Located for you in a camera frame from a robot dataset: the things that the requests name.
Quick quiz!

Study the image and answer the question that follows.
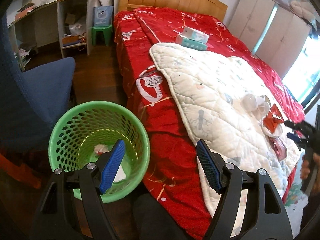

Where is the red white wrapper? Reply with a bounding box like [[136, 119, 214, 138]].
[[94, 144, 110, 156]]

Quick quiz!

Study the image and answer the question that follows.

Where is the white plastic bowl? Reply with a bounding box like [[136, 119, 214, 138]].
[[261, 114, 284, 138]]

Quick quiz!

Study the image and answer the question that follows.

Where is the pink paper package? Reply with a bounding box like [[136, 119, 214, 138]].
[[268, 137, 287, 161]]

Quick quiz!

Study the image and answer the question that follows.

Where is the orange red foil bag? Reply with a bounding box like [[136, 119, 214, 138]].
[[263, 104, 284, 133]]

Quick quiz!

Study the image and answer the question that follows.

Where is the clear plastic cup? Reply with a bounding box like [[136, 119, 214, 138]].
[[241, 94, 265, 112]]

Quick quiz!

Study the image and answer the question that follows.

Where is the person's right hand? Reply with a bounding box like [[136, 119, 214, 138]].
[[300, 153, 320, 196]]

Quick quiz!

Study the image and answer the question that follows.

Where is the red patterned duvet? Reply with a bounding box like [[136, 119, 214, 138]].
[[114, 7, 305, 239]]

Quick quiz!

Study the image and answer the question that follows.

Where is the green plastic mesh wastebasket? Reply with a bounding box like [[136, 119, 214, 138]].
[[48, 101, 150, 203]]

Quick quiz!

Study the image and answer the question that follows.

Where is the white quilted blanket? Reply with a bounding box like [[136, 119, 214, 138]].
[[144, 43, 300, 239]]

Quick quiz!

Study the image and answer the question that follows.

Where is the blue office chair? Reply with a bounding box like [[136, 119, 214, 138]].
[[1, 16, 75, 151]]

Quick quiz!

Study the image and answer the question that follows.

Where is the white wardrobe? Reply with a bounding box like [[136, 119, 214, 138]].
[[228, 0, 311, 78]]

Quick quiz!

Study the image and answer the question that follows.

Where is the green plastic stool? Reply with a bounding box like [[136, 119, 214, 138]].
[[92, 24, 113, 46]]

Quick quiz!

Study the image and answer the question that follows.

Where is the teal tissue box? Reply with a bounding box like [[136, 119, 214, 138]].
[[175, 34, 207, 51]]

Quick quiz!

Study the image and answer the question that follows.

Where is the blue paper bag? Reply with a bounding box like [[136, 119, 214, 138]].
[[93, 5, 113, 27]]

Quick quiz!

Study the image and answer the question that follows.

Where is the white tissue pack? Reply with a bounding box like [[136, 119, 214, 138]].
[[182, 27, 209, 44]]

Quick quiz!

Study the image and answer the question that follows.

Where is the white shelf desk unit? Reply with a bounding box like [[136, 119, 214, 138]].
[[8, 0, 98, 71]]

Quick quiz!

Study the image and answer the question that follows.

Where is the window with dark frame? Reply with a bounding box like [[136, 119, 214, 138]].
[[283, 36, 319, 104]]

